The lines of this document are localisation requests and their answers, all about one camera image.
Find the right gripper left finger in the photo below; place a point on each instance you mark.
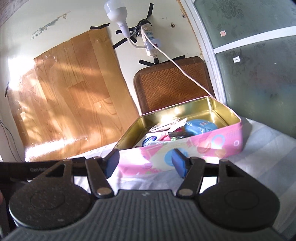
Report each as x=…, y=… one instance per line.
x=99, y=170

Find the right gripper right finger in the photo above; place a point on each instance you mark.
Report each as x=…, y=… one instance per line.
x=191, y=170

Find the blue glasses case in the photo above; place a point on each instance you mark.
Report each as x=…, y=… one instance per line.
x=198, y=126

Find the packaged pens blister pack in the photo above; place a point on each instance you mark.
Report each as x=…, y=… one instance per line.
x=169, y=124

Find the pink metal tin box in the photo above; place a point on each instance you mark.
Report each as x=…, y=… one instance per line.
x=142, y=152

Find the wood pattern floor sheet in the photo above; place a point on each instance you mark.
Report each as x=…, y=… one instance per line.
x=74, y=99

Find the striped bed sheet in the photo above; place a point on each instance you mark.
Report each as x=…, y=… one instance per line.
x=268, y=156

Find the brown woven seat cushion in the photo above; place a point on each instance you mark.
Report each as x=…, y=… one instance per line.
x=163, y=85

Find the white power strip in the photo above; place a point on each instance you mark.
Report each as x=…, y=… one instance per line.
x=147, y=37

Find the frosted glass sliding door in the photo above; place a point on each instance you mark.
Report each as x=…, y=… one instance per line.
x=254, y=46

